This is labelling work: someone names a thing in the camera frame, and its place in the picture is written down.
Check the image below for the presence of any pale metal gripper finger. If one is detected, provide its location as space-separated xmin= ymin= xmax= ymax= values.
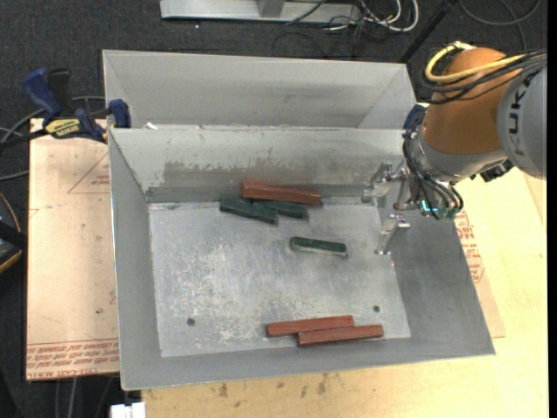
xmin=360 ymin=161 xmax=408 ymax=204
xmin=375 ymin=213 xmax=412 ymax=256

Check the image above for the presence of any dark green flat block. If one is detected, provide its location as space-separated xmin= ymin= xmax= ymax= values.
xmin=289 ymin=235 xmax=350 ymax=259
xmin=218 ymin=195 xmax=280 ymax=226
xmin=252 ymin=199 xmax=311 ymax=221

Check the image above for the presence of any red-brown flat block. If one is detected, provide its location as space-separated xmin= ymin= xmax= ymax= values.
xmin=241 ymin=181 xmax=324 ymax=206
xmin=296 ymin=324 xmax=386 ymax=348
xmin=265 ymin=314 xmax=356 ymax=339

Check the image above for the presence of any grey metal bin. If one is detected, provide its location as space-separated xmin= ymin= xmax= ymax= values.
xmin=102 ymin=49 xmax=497 ymax=393

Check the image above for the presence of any brown cardboard board red print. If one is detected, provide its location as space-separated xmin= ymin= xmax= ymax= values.
xmin=25 ymin=118 xmax=508 ymax=382

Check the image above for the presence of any black cylinder on white bracket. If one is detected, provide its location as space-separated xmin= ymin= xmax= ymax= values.
xmin=479 ymin=158 xmax=514 ymax=184

